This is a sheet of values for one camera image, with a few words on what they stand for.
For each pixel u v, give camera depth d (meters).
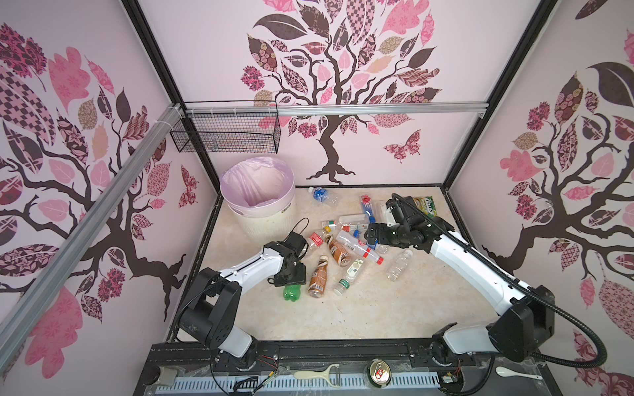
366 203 1.07
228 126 0.95
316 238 0.95
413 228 0.59
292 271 0.75
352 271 0.86
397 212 0.63
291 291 0.85
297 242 0.73
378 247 0.97
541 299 0.41
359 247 0.94
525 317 0.40
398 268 0.89
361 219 1.06
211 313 0.43
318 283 0.83
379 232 0.71
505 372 0.71
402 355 0.75
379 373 0.62
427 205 1.10
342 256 0.90
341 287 0.85
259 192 1.01
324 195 1.10
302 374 0.71
